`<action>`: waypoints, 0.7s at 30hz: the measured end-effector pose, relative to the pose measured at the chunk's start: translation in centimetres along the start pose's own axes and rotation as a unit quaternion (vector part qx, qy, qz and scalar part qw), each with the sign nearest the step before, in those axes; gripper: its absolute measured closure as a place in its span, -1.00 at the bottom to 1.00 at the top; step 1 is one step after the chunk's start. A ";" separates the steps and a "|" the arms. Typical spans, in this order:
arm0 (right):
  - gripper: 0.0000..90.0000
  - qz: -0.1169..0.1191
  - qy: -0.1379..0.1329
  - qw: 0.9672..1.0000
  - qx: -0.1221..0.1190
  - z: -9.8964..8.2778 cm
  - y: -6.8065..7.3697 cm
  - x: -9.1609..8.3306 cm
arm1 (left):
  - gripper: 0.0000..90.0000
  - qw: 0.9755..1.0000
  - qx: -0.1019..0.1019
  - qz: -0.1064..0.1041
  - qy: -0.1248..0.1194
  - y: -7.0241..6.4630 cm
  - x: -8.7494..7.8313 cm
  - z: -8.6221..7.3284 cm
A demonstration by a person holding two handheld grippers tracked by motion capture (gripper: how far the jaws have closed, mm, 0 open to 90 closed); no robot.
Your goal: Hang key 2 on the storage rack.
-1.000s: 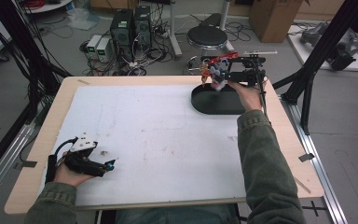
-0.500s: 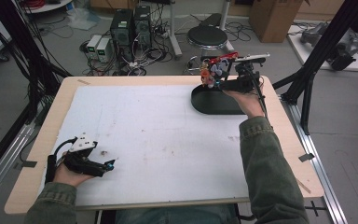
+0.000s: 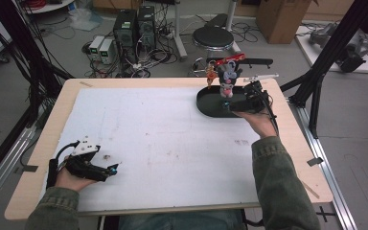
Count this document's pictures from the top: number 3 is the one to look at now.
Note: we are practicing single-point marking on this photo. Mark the white stand leg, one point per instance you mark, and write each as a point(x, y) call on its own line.
point(178, 32)
point(233, 19)

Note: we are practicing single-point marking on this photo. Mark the aluminium rail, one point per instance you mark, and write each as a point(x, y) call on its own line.
point(329, 179)
point(3, 169)

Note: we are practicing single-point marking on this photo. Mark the black hanger rack with tray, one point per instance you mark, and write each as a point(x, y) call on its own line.
point(211, 102)

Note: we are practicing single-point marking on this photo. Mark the black metal frame strut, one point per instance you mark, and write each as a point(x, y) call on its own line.
point(326, 54)
point(28, 57)

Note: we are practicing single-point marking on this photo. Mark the white power supply unit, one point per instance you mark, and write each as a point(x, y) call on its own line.
point(106, 51)
point(96, 46)

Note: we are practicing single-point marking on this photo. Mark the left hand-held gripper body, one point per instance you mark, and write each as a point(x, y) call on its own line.
point(83, 163)

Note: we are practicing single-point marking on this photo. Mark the white round table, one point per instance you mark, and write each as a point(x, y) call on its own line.
point(48, 6)

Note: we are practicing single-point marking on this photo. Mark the grey machine on board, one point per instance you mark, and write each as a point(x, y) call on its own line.
point(354, 51)

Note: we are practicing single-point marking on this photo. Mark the thin wooden stick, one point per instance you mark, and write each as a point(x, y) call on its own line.
point(310, 190)

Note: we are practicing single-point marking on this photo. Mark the white table mat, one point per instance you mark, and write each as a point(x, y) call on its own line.
point(156, 127)

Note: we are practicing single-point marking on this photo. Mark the white floor board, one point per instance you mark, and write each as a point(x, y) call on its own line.
point(310, 54)

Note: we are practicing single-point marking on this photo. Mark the person's left hand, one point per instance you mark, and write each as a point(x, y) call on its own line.
point(73, 182)

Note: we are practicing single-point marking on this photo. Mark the black tape piece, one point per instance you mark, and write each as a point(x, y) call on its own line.
point(27, 168)
point(314, 161)

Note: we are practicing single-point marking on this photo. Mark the large black computer tower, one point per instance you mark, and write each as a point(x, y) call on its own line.
point(125, 32)

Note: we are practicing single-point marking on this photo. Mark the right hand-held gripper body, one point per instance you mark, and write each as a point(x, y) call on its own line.
point(252, 99)

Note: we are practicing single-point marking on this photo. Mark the person's right hand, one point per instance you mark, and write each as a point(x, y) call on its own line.
point(260, 123)

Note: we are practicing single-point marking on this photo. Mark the slim black computer tower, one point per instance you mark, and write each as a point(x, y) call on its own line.
point(147, 27)

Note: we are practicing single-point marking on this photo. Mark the person's legs in jeans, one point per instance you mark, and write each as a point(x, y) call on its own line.
point(179, 220)

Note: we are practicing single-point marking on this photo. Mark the black round stool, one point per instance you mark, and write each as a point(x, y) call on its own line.
point(213, 38)

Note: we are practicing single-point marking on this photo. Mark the brown cardboard box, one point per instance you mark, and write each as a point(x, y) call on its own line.
point(281, 19)

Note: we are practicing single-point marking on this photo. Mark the clear plastic bag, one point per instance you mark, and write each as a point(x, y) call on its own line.
point(84, 17)

